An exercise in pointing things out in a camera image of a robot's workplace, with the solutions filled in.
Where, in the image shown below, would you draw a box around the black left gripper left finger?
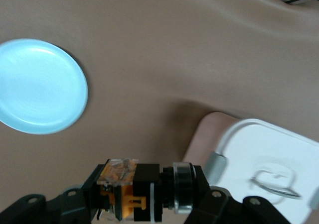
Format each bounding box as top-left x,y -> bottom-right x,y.
0,163 -> 107,224

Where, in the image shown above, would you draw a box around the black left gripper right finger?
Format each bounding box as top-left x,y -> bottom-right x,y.
183,164 -> 298,224

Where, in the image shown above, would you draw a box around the orange push button switch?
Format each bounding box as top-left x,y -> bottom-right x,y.
96,158 -> 199,222

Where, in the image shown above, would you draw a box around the white lidded box grey clips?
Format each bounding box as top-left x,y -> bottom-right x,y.
182,111 -> 319,224

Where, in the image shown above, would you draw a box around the light blue round plate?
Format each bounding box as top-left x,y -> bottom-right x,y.
0,38 -> 89,135

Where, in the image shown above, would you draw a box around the brown table mat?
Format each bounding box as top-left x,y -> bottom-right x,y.
0,0 -> 319,224

